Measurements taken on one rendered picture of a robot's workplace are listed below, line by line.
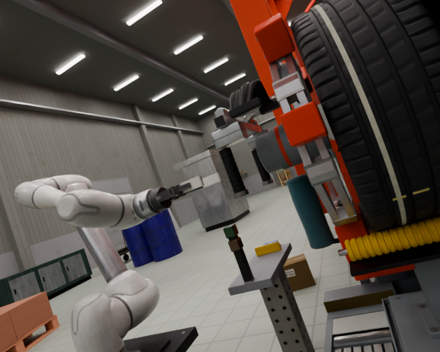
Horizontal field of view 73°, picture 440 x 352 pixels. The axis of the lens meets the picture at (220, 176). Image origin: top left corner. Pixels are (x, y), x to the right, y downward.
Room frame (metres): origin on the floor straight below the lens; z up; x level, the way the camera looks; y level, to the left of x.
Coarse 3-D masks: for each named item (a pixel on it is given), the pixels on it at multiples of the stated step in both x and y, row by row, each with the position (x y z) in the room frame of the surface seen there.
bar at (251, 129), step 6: (216, 120) 0.81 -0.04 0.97; (222, 120) 0.81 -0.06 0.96; (228, 120) 0.84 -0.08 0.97; (234, 120) 0.89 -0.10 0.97; (240, 120) 0.95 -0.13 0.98; (222, 126) 0.82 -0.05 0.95; (246, 126) 0.99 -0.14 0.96; (252, 126) 1.07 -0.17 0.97; (258, 126) 1.16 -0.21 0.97; (252, 132) 1.09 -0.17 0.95; (258, 132) 1.14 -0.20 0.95
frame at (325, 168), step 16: (272, 64) 0.77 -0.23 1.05; (288, 64) 0.72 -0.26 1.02; (272, 80) 0.72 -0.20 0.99; (288, 80) 0.68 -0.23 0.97; (304, 80) 1.03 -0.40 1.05; (288, 96) 0.68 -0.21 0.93; (304, 96) 0.67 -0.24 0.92; (320, 144) 0.67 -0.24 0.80; (304, 160) 0.69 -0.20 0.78; (320, 160) 0.68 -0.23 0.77; (336, 160) 1.12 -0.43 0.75; (320, 176) 0.68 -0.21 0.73; (336, 176) 0.68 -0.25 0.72; (320, 192) 0.73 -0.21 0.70; (336, 208) 0.83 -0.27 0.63; (352, 208) 0.77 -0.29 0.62; (336, 224) 0.83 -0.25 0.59
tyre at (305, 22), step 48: (336, 0) 0.67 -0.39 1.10; (384, 0) 0.59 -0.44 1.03; (336, 48) 0.60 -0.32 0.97; (384, 48) 0.57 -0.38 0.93; (432, 48) 0.53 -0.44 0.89; (336, 96) 0.59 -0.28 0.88; (384, 96) 0.56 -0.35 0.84; (432, 96) 0.54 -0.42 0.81; (432, 144) 0.57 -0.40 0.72; (384, 192) 0.65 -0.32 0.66; (432, 192) 0.64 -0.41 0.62
